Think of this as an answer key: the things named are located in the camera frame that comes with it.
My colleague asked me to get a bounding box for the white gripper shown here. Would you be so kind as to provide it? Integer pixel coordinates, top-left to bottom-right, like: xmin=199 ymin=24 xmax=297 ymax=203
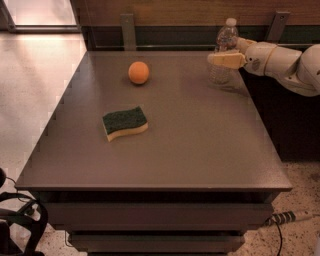
xmin=207 ymin=37 xmax=277 ymax=76

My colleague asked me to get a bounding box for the clear plastic water bottle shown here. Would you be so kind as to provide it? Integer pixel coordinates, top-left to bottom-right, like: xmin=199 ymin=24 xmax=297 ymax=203
xmin=207 ymin=18 xmax=238 ymax=85

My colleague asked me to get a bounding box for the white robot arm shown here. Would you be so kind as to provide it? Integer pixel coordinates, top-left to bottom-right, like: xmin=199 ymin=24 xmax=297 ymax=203
xmin=207 ymin=38 xmax=320 ymax=97

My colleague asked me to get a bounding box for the orange fruit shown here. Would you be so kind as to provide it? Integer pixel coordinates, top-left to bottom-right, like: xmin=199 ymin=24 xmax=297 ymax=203
xmin=128 ymin=61 xmax=149 ymax=85

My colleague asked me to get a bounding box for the grey drawer cabinet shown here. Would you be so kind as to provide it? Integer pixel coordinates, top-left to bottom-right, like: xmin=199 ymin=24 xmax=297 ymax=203
xmin=14 ymin=50 xmax=294 ymax=256

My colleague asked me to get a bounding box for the green and yellow sponge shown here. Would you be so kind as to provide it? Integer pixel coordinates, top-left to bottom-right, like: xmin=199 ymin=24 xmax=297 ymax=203
xmin=102 ymin=106 xmax=148 ymax=142

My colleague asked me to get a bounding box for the white power strip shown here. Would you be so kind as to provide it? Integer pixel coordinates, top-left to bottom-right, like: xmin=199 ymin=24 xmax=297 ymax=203
xmin=264 ymin=210 xmax=313 ymax=226

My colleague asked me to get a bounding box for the lower grey drawer front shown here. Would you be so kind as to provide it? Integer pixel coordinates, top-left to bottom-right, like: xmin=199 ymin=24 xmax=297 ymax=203
xmin=69 ymin=234 xmax=244 ymax=253

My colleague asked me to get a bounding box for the grey drawer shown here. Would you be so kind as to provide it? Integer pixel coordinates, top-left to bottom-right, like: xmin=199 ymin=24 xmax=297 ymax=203
xmin=46 ymin=203 xmax=273 ymax=231
xmin=69 ymin=234 xmax=244 ymax=253

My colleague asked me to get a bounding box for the upper grey drawer front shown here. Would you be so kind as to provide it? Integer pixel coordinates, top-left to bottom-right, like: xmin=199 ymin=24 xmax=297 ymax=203
xmin=46 ymin=203 xmax=273 ymax=231

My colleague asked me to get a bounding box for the right metal wall bracket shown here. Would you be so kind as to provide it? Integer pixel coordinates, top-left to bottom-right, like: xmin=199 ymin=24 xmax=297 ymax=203
xmin=265 ymin=11 xmax=290 ymax=43

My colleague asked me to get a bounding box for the metal wall bracket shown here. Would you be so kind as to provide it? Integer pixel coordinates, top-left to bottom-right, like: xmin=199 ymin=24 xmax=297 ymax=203
xmin=265 ymin=11 xmax=290 ymax=43
xmin=120 ymin=14 xmax=137 ymax=51

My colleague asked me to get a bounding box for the left metal wall bracket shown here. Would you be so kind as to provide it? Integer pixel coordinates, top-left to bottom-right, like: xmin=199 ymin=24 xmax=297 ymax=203
xmin=120 ymin=14 xmax=137 ymax=51

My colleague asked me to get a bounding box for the horizontal metal rail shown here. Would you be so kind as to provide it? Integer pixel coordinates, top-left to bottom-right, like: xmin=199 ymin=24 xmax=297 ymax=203
xmin=87 ymin=43 xmax=320 ymax=50

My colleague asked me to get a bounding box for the black power cable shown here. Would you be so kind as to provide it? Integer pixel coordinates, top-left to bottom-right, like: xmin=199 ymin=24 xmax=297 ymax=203
xmin=272 ymin=222 xmax=284 ymax=256

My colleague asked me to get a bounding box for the window frame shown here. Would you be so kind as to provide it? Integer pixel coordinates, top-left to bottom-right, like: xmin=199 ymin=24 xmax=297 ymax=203
xmin=0 ymin=0 xmax=79 ymax=33

